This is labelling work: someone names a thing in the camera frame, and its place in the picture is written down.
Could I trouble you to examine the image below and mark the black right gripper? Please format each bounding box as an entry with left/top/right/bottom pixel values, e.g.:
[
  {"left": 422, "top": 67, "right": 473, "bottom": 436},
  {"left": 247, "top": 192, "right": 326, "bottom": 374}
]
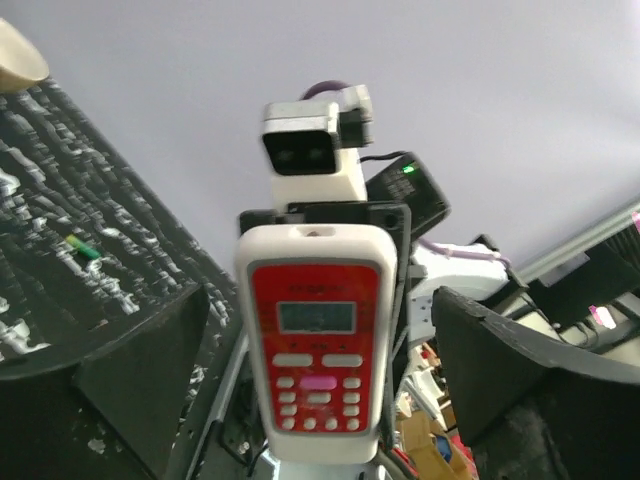
[{"left": 238, "top": 201, "right": 411, "bottom": 280}]

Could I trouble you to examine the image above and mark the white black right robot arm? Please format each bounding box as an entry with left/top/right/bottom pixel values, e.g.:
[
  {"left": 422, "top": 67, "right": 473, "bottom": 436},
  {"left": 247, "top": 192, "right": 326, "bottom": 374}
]
[{"left": 239, "top": 151, "right": 523, "bottom": 348}]

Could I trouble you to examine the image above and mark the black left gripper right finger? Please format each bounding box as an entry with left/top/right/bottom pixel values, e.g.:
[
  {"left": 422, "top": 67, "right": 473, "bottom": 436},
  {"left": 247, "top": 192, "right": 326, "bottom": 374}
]
[{"left": 432, "top": 287, "right": 639, "bottom": 480}]

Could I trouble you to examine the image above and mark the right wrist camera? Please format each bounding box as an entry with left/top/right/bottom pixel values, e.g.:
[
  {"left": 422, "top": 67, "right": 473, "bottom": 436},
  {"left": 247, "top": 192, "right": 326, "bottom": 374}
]
[{"left": 262, "top": 81, "right": 373, "bottom": 212}]

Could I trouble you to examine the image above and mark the white red remote control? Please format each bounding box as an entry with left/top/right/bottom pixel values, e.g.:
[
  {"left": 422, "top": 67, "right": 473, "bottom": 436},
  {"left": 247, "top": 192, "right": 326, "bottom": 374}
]
[{"left": 235, "top": 224, "right": 397, "bottom": 465}]

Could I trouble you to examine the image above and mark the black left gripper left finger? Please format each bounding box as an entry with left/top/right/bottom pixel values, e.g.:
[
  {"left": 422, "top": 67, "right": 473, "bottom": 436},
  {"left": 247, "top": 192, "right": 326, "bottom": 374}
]
[{"left": 1, "top": 285, "right": 209, "bottom": 479}]

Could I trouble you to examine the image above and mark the cream round bowl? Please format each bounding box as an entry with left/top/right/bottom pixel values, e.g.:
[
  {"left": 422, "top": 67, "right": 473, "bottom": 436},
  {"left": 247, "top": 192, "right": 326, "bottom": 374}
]
[{"left": 0, "top": 18, "right": 50, "bottom": 94}]

